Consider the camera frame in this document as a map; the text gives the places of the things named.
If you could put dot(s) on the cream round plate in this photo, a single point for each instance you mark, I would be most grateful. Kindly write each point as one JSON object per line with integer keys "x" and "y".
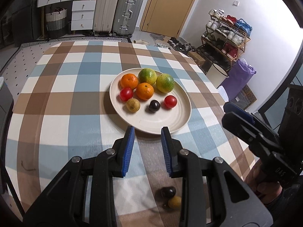
{"x": 172, "y": 110}

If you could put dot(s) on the silver suitcase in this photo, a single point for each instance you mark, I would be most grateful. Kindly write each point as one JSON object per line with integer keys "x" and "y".
{"x": 126, "y": 16}

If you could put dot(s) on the beige suitcase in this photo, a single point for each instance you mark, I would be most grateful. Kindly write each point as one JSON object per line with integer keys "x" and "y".
{"x": 103, "y": 15}

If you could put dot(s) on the red tomato front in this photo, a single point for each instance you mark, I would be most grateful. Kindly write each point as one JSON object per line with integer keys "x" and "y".
{"x": 170, "y": 101}

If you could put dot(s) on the woven laundry basket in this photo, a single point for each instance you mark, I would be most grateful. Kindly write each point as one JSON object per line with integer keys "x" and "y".
{"x": 56, "y": 23}

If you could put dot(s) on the yellow lemon-like citrus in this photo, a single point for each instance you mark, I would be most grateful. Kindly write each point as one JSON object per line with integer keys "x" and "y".
{"x": 147, "y": 75}

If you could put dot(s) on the green yellow citrus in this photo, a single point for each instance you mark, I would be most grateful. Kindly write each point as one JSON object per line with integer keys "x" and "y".
{"x": 165, "y": 83}

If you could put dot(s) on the red tomato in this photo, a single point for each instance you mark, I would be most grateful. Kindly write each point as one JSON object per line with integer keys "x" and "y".
{"x": 170, "y": 101}
{"x": 126, "y": 94}

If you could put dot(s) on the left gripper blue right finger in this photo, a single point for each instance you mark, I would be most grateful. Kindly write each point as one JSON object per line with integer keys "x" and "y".
{"x": 167, "y": 146}

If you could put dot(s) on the purple bag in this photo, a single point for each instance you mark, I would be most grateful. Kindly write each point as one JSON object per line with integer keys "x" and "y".
{"x": 239, "y": 75}

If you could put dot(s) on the brown longan fruit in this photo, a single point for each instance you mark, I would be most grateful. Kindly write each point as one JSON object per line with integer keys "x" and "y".
{"x": 133, "y": 105}
{"x": 175, "y": 202}

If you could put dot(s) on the cardboard box on floor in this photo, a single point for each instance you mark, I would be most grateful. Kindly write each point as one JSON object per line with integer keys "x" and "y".
{"x": 199, "y": 60}

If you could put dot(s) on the orange mandarin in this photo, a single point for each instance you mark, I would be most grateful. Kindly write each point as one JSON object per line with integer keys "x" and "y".
{"x": 129, "y": 81}
{"x": 144, "y": 91}

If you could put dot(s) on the wooden door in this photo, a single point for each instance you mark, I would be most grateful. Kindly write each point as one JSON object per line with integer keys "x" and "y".
{"x": 165, "y": 17}

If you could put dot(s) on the orange mandarin front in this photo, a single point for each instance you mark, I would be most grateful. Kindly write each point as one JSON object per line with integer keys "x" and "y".
{"x": 144, "y": 91}

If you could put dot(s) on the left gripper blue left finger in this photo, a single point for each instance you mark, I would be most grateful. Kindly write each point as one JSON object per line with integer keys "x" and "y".
{"x": 127, "y": 148}

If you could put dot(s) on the wooden shoe rack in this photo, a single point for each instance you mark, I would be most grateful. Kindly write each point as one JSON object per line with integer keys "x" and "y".
{"x": 226, "y": 35}

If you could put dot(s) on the cream waste bin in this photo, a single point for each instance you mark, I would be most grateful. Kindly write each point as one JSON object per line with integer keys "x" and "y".
{"x": 216, "y": 75}

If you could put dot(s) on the person's right hand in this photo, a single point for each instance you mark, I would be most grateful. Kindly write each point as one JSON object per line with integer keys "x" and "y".
{"x": 265, "y": 189}

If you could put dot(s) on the white drawer desk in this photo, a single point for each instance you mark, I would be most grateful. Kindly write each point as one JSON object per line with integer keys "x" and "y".
{"x": 79, "y": 12}

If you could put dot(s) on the dark plum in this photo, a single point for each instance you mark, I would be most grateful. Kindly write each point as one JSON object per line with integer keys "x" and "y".
{"x": 154, "y": 106}
{"x": 168, "y": 193}

